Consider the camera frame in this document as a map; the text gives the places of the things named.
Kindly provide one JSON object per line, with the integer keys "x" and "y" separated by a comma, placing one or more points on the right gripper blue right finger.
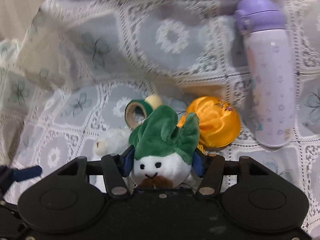
{"x": 210, "y": 169}

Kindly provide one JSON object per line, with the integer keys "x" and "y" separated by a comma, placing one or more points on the orange satin pouch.
{"x": 219, "y": 122}

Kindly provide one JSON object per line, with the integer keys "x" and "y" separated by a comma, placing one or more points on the white lace floral sofa cover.
{"x": 70, "y": 67}

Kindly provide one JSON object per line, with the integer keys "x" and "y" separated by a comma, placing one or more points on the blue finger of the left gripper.
{"x": 26, "y": 173}

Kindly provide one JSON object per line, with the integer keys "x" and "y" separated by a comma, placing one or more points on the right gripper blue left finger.
{"x": 115, "y": 168}

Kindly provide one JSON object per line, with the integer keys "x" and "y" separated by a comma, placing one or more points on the small white lamb plush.
{"x": 114, "y": 140}

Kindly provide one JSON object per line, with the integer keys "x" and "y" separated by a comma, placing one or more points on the purple thermos bottle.
{"x": 268, "y": 52}

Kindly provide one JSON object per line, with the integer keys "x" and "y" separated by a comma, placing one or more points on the teal cream mushroom toy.
{"x": 154, "y": 101}

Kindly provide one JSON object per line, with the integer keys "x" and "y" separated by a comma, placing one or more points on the green white radish plush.
{"x": 163, "y": 151}

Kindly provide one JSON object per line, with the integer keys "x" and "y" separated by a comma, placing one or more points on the green washi tape roll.
{"x": 136, "y": 112}

